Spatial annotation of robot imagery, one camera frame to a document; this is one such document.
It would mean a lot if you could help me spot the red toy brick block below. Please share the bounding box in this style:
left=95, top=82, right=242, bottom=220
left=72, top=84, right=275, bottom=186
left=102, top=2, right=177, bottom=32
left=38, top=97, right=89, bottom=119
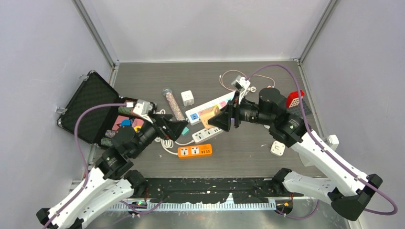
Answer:
left=286, top=90, right=305, bottom=108

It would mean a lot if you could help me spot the pink charger with cable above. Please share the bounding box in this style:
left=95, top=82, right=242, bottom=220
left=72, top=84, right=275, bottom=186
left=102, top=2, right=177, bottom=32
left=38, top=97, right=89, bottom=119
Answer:
left=219, top=70, right=276, bottom=91

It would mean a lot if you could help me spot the black poker chip case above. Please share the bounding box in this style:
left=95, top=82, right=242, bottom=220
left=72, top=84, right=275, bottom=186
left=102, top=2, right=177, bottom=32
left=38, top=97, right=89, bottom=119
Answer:
left=57, top=70, right=158, bottom=150

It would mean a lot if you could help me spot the white multicolour power strip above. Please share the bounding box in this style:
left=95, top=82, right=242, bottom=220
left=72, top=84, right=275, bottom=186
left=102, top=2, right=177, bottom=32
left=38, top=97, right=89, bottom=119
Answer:
left=185, top=91, right=235, bottom=125

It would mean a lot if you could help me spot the white flat plug adapter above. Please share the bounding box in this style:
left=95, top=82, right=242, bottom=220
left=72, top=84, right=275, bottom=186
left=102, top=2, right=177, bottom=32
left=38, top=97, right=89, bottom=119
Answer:
left=270, top=141, right=286, bottom=156

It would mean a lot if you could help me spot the white usb power strip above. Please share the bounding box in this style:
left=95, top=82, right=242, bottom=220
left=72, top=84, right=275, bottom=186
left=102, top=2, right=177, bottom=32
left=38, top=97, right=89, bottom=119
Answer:
left=192, top=127, right=224, bottom=144

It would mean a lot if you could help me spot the yellow round chip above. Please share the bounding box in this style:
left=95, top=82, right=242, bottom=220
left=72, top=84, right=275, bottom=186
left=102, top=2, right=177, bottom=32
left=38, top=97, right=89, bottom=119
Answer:
left=134, top=126, right=141, bottom=133

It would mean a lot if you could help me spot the teal plug adapter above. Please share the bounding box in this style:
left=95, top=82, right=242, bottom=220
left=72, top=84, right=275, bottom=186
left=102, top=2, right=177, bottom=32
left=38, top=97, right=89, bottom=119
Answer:
left=181, top=127, right=189, bottom=136

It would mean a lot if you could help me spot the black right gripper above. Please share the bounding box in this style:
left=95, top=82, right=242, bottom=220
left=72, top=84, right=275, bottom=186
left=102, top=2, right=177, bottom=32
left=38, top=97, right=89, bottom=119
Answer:
left=209, top=90, right=273, bottom=131

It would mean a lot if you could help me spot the white coiled power cable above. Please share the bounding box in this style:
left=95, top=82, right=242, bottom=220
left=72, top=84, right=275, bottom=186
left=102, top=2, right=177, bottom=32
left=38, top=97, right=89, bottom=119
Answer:
left=152, top=109, right=194, bottom=156

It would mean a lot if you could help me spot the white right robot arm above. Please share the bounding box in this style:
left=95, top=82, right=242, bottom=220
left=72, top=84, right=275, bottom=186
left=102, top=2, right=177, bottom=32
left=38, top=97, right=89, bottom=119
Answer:
left=208, top=88, right=383, bottom=221

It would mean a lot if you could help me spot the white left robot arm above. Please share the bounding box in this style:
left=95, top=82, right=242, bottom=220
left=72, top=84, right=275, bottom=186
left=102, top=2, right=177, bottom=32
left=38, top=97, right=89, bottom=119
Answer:
left=36, top=114, right=188, bottom=229

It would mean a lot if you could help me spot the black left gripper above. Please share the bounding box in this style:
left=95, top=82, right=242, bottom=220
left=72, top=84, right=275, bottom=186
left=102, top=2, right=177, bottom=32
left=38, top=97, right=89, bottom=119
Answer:
left=131, top=112, right=189, bottom=157

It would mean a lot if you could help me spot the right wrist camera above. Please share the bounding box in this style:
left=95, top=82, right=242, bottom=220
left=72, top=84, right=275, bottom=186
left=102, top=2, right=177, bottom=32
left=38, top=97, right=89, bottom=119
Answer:
left=231, top=75, right=251, bottom=104

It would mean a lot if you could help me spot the blue round chip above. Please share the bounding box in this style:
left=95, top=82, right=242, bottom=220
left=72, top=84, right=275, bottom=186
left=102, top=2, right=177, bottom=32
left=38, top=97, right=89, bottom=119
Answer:
left=120, top=119, right=132, bottom=126

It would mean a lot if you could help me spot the orange power strip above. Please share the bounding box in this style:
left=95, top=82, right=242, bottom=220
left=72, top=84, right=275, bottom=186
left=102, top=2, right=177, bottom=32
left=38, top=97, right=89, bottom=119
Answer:
left=178, top=144, right=213, bottom=159

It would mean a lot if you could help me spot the dark grey brick baseplate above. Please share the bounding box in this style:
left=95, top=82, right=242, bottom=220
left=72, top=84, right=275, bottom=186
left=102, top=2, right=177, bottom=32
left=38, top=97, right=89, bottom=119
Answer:
left=292, top=100, right=312, bottom=117

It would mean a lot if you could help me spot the white cube socket adapter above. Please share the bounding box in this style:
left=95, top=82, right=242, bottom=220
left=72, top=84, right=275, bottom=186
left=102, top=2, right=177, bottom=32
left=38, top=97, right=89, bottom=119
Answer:
left=181, top=90, right=194, bottom=106

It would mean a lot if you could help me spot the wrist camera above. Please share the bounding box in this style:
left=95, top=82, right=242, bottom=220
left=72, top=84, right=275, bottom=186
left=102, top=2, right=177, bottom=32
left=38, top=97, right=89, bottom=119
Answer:
left=124, top=99, right=156, bottom=123
left=231, top=75, right=251, bottom=104

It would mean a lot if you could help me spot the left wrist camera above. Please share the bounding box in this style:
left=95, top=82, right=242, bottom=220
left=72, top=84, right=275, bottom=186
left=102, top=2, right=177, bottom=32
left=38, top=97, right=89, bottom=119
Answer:
left=124, top=99, right=156, bottom=123

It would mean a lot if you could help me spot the white box device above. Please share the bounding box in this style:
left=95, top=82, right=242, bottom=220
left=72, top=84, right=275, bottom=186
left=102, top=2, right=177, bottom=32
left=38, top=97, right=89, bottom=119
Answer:
left=298, top=135, right=340, bottom=167

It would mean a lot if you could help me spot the tan cube socket adapter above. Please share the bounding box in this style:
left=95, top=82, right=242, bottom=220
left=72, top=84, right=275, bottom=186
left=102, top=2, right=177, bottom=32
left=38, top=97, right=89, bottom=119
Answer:
left=200, top=105, right=220, bottom=129

